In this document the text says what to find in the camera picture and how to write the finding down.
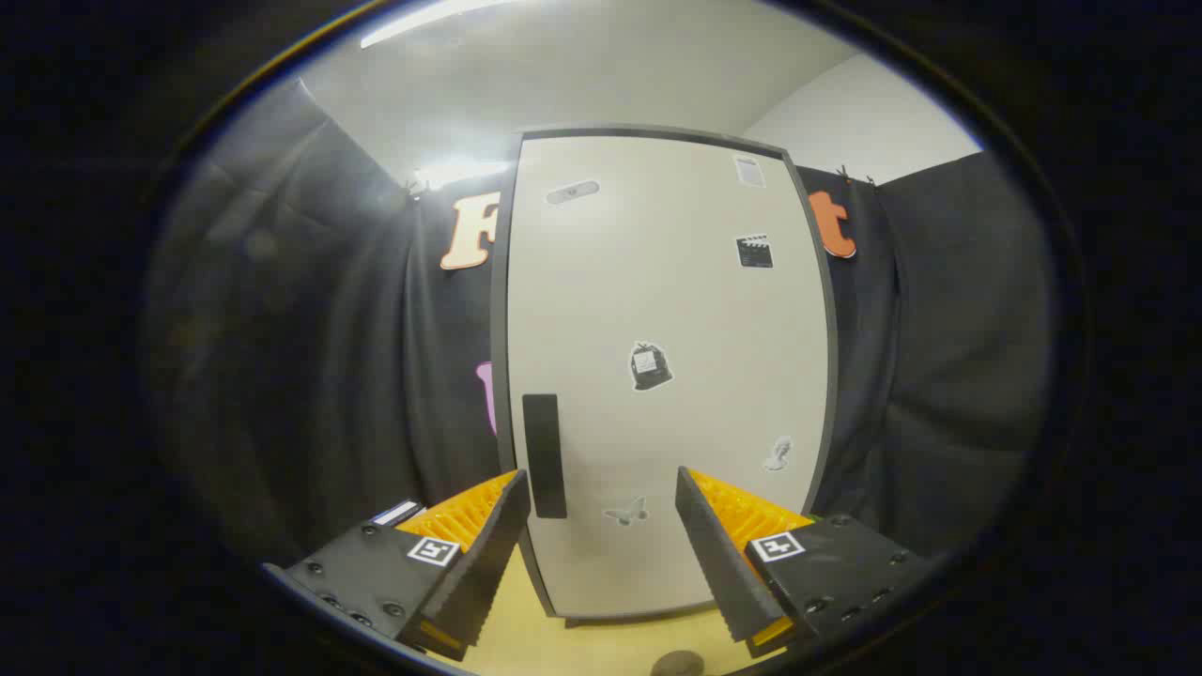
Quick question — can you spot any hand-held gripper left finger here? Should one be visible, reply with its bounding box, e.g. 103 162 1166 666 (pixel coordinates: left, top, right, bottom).
261 468 532 663

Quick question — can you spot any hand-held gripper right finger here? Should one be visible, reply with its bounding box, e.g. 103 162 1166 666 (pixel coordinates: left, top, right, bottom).
674 466 940 660

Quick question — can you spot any black cabinet door handle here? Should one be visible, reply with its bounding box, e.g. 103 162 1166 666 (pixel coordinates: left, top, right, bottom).
522 393 568 519

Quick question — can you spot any grey shoe cabinet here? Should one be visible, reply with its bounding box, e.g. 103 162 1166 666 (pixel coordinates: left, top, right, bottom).
488 124 840 628

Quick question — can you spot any white shoe cabinet door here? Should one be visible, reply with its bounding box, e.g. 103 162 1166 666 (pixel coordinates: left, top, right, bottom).
505 136 827 621

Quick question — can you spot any black backdrop cloth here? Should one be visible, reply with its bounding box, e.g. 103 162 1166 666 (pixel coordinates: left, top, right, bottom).
141 80 1057 574

